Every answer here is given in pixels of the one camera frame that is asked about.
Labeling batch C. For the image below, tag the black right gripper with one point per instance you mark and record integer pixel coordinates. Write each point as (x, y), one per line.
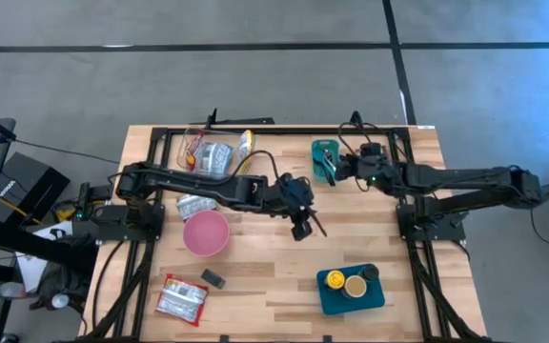
(372, 169)

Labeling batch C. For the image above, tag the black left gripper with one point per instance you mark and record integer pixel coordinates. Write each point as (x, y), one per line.
(293, 193)

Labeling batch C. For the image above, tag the long dark metal spoon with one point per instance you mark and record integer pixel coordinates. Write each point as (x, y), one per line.
(331, 178)

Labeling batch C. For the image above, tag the yellow-lid spice jar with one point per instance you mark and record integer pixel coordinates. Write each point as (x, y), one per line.
(335, 279)

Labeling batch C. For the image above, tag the black-lid spice jar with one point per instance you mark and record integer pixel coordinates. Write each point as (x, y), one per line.
(369, 272)

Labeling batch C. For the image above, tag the beige-lid seasoning jar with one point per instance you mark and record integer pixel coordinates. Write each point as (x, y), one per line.
(354, 286)

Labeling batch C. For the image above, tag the white ramen noodle packet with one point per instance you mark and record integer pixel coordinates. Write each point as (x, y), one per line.
(246, 145)

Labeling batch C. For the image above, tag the small dark green box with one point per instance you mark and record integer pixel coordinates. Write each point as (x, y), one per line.
(213, 278)

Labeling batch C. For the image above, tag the white blue ramen packet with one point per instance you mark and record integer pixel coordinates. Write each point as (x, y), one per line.
(215, 157)

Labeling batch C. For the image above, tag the silver green foil packet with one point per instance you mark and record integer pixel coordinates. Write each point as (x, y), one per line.
(193, 205)

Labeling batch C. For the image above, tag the red yellow ramen packet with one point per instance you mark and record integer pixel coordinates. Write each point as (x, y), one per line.
(192, 150)

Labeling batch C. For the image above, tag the red-edged white ramen packet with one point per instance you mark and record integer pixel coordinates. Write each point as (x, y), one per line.
(181, 299)

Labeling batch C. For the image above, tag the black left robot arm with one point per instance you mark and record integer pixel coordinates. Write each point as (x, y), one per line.
(184, 183)

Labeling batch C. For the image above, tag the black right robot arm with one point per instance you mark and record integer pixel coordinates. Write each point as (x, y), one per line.
(474, 181)

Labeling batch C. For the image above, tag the small yellow item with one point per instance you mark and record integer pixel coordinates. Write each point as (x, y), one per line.
(65, 213)

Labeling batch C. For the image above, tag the mint green plastic basket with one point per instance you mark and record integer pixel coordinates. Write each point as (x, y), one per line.
(317, 176)

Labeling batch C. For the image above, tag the dark teal plastic tray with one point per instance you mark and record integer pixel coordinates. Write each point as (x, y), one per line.
(351, 302)

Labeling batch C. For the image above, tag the pink plastic bowl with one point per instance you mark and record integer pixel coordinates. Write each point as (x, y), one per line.
(205, 233)

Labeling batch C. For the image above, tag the clear plastic container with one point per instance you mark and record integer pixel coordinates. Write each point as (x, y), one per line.
(184, 157)

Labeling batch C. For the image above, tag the small white cup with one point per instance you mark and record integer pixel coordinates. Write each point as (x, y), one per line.
(60, 300)

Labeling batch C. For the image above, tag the white paper sheet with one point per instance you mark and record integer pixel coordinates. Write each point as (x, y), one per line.
(31, 271)

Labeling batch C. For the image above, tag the black desk beam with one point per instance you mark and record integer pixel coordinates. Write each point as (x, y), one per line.
(26, 243)

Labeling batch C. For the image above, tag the black equipment box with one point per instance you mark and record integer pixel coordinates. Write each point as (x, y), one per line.
(22, 186)

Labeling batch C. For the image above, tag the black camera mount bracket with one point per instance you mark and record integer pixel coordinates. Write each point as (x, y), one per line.
(241, 121)

